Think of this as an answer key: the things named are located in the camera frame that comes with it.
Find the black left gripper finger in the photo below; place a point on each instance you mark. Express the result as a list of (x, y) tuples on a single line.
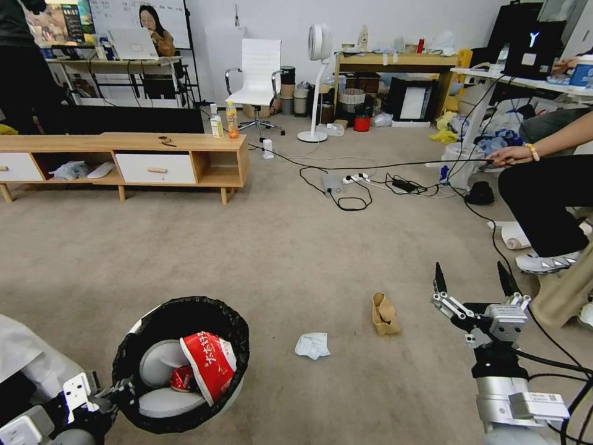
[(126, 389)]

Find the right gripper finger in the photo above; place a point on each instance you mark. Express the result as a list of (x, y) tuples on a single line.
[(512, 287), (449, 303)]

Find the white bin with black bag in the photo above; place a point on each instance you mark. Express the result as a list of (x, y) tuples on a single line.
[(139, 324)]

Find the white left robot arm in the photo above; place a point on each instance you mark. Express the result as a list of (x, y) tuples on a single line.
[(28, 371)]

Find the person's forearm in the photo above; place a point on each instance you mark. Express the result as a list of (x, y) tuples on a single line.
[(563, 134)]

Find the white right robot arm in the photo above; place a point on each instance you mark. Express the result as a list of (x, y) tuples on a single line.
[(509, 408)]

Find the black round floor object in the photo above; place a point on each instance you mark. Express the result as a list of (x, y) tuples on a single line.
[(480, 194)]

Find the grey small bin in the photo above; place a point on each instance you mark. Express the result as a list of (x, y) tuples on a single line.
[(301, 103)]

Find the grey white sneaker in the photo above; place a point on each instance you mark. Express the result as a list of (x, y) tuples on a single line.
[(546, 263)]

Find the white foam bowl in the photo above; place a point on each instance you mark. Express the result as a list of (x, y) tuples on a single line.
[(167, 403), (160, 359)]

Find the white paper roll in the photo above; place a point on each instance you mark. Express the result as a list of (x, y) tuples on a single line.
[(514, 234)]

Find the crushed red can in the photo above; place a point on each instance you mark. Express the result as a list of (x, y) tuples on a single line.
[(181, 378)]

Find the red instant noodle cup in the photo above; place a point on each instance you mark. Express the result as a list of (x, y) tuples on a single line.
[(213, 366)]

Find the person's leg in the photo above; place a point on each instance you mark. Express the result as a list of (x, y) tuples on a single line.
[(546, 204)]

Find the black power adapter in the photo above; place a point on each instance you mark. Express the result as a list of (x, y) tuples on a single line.
[(404, 186)]

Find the white plastic bag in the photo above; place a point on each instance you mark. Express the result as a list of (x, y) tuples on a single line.
[(456, 162)]

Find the crumpled white tissue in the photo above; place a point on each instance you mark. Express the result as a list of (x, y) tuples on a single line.
[(313, 346)]

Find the white power strip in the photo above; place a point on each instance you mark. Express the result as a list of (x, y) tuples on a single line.
[(356, 177)]

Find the silver power box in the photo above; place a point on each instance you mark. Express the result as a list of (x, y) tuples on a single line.
[(332, 184)]

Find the yellow plastic bag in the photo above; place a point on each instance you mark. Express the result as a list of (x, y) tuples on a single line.
[(444, 129)]

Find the red bucket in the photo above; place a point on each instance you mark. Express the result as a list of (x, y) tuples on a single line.
[(362, 124)]

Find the white standing desk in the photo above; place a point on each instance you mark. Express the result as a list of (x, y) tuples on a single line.
[(514, 81)]

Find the black framed white panel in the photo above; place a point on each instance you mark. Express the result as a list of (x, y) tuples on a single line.
[(414, 99)]

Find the white slipper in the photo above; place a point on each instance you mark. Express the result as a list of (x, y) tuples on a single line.
[(102, 170)]

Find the wooden TV cabinet white drawers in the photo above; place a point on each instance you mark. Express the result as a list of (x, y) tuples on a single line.
[(153, 167)]

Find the clear crumpled plastic bag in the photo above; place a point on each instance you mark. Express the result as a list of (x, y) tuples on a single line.
[(69, 170)]

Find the blue white tissue tub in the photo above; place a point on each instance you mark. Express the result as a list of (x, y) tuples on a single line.
[(583, 72)]

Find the woven basket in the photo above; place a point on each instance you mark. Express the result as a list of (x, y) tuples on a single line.
[(352, 98)]

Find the white plug charger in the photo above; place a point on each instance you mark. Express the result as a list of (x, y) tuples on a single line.
[(268, 149)]

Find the black computer tower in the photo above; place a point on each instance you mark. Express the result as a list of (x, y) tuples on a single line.
[(533, 41)]

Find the wooden side table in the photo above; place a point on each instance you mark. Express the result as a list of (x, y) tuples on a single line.
[(394, 60)]

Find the red small bottle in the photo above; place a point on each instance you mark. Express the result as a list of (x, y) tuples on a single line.
[(420, 45)]

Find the black flat television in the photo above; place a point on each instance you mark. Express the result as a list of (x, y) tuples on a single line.
[(134, 119)]

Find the pale tall bottle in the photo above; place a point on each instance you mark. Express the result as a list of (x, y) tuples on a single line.
[(364, 38)]

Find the clear plastic bottle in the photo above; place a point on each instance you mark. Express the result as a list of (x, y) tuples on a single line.
[(216, 124)]

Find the orange drink bottle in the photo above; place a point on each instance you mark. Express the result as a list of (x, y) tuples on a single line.
[(232, 123)]

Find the white standing fan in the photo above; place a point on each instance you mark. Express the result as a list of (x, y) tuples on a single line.
[(320, 41)]

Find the white office chair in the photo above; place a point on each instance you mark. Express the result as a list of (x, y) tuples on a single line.
[(259, 74)]

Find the wooden office desk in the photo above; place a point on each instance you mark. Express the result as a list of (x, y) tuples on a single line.
[(116, 62)]

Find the standing person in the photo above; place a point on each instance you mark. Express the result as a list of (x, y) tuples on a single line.
[(23, 69)]

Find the white laptop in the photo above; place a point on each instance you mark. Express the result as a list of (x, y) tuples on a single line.
[(132, 44)]

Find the person at desk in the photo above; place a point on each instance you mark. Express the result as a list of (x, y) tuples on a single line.
[(155, 30)]

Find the whiteboard on stand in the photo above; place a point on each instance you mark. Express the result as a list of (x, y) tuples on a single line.
[(176, 23)]

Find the computer monitor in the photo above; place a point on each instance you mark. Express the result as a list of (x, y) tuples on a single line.
[(60, 21)]

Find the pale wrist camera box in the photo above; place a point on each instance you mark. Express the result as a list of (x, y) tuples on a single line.
[(508, 322)]

